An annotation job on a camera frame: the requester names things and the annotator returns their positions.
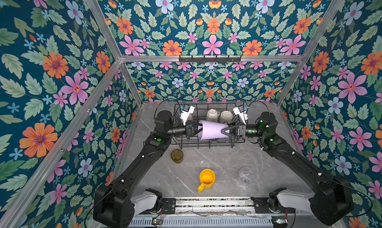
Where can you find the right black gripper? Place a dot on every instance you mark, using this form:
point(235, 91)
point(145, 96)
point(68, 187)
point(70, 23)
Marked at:
point(241, 131)

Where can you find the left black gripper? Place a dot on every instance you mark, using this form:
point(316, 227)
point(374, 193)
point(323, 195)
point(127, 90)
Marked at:
point(190, 133)

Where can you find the lilac plastic cup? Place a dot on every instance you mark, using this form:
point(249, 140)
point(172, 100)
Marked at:
point(212, 130)

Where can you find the white mug red interior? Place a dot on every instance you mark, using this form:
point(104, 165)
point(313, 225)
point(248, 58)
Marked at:
point(226, 117)

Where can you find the white ceramic mug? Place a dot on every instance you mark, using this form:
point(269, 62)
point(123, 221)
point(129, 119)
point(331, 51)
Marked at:
point(213, 115)

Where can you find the clear glass cup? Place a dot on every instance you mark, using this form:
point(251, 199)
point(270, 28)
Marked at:
point(246, 175)

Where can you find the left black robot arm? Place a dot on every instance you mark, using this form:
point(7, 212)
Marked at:
point(115, 204)

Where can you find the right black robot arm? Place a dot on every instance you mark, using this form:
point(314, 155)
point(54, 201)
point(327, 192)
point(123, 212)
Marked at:
point(331, 196)

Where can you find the olive green glass cup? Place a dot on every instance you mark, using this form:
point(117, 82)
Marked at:
point(177, 156)

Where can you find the yellow mug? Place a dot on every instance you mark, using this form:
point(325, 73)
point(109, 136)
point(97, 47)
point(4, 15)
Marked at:
point(207, 179)

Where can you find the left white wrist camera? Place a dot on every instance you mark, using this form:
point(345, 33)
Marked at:
point(187, 114)

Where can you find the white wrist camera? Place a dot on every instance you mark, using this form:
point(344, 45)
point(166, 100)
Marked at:
point(187, 114)
point(242, 115)

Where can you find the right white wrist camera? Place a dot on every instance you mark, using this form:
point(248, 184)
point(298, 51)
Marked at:
point(242, 115)

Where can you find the black wire dish rack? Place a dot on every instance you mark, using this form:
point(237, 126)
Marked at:
point(200, 113)

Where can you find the black wall hook rail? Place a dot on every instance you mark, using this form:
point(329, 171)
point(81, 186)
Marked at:
point(209, 59)

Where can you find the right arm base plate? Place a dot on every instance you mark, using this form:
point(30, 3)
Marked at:
point(262, 205)

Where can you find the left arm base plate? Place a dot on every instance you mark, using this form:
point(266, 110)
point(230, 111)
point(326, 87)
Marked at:
point(166, 206)

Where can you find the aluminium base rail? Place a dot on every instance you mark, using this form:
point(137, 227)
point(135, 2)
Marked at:
point(215, 204)

